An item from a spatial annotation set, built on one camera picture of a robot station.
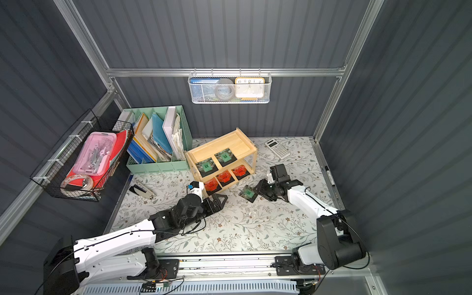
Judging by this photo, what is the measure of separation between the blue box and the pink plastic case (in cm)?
40

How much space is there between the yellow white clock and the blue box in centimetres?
11

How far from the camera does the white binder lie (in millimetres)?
926

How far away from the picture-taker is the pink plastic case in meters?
0.70

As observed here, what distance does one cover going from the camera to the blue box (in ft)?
2.84
